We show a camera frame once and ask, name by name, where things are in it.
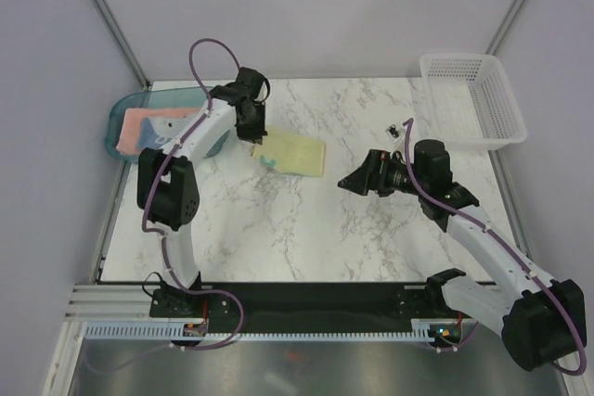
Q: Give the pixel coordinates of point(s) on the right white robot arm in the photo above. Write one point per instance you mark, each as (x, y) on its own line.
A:
(538, 318)

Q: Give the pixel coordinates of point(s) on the teal transparent plastic bin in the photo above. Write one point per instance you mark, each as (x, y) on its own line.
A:
(192, 97)

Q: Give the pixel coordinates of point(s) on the white perforated plastic basket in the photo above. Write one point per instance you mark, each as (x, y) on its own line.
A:
(469, 101)

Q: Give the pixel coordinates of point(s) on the white slotted cable duct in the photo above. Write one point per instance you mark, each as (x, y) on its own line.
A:
(417, 332)

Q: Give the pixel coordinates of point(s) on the aluminium corner post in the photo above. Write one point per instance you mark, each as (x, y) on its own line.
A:
(520, 2)
(115, 31)

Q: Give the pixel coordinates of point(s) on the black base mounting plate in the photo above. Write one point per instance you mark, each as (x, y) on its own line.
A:
(301, 307)

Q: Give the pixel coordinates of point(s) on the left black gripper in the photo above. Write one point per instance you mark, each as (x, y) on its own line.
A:
(258, 133)

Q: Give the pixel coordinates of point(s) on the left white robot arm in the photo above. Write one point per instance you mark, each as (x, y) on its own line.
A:
(167, 190)

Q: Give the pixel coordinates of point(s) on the aluminium extrusion rail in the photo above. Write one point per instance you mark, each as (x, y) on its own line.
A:
(112, 301)

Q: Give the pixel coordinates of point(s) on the right aluminium corner post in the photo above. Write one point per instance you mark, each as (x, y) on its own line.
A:
(520, 2)

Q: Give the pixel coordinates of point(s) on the left aluminium corner post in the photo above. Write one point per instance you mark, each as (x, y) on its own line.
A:
(115, 31)

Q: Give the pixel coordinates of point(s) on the blue cloth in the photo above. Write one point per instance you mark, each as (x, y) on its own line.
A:
(156, 131)

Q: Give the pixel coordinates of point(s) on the teal cloth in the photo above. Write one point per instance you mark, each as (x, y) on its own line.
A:
(268, 163)

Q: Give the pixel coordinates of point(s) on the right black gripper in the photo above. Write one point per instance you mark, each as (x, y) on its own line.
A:
(372, 172)

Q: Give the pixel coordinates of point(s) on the yellow cloth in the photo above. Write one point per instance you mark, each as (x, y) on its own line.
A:
(295, 154)

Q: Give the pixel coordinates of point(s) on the pink towel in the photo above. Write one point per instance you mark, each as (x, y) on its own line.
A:
(131, 125)

